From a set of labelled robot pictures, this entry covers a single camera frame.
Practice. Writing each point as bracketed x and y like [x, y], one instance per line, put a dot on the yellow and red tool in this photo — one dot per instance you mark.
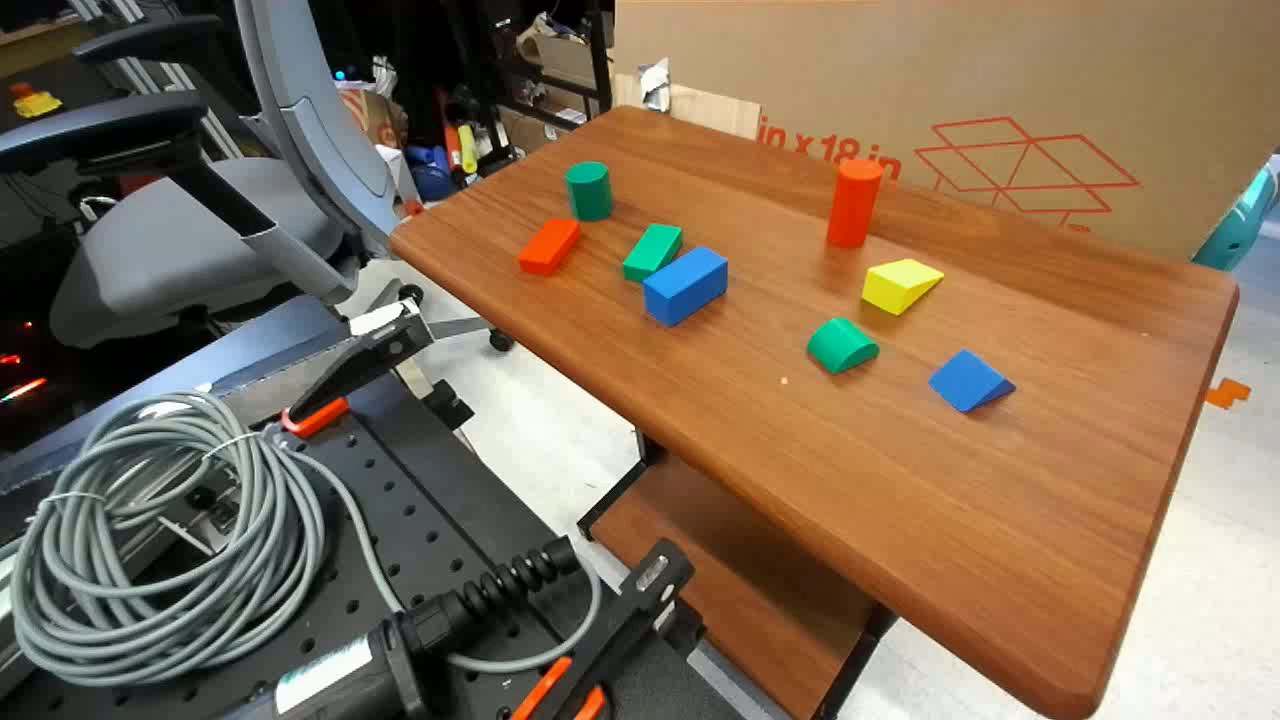
[37, 101]

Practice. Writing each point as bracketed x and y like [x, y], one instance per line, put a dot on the green cylinder block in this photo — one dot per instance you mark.
[591, 188]

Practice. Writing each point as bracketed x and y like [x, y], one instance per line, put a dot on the orange-red cylinder block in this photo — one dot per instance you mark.
[854, 203]

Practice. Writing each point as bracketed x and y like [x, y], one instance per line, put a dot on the green rectangular block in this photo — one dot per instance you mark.
[653, 251]

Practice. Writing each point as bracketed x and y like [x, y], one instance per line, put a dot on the green half-cylinder block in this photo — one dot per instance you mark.
[840, 347]

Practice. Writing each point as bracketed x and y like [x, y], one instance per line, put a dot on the gray office chair black armrests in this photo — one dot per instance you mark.
[172, 243]

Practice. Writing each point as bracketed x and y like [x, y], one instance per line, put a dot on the teal plastic object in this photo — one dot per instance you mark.
[1246, 212]

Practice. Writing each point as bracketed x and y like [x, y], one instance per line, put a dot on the black power plug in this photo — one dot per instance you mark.
[452, 612]

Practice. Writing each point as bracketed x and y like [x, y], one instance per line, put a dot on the orange rectangular block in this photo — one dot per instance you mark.
[550, 244]

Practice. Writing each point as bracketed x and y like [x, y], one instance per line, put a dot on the blue rectangular block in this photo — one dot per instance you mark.
[687, 286]

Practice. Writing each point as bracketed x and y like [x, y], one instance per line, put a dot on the blue container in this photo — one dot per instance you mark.
[429, 171]

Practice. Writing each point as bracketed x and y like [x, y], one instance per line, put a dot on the black chair caster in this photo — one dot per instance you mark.
[503, 341]

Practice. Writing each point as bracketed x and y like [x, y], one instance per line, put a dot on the yellow wedge block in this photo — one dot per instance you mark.
[903, 286]

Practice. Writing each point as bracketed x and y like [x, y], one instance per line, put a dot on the large cardboard box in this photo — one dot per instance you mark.
[935, 65]

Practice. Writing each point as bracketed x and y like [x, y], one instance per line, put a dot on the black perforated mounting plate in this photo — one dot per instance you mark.
[401, 522]

